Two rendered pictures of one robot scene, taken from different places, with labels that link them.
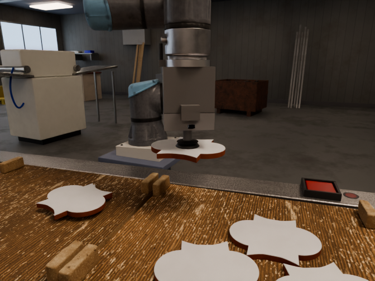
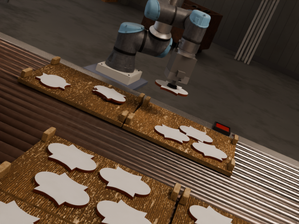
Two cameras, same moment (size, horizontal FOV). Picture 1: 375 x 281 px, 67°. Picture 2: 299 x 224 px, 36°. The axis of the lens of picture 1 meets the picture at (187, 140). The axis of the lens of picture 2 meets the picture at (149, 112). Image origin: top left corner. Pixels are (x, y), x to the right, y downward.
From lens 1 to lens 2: 1.31 m
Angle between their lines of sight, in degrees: 12
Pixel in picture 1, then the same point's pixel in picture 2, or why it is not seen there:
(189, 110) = (181, 74)
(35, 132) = not seen: outside the picture
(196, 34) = (195, 46)
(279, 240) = (198, 135)
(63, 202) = (107, 94)
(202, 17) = (199, 40)
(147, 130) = (125, 60)
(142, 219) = (142, 112)
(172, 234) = (156, 121)
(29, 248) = (103, 108)
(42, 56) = not seen: outside the picture
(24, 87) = not seen: outside the picture
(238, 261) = (182, 135)
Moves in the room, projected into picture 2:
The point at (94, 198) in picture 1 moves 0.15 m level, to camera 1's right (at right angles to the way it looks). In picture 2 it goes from (119, 96) to (155, 108)
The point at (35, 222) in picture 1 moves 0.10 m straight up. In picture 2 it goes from (96, 98) to (105, 74)
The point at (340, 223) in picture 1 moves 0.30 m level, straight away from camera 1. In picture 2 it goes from (223, 140) to (241, 126)
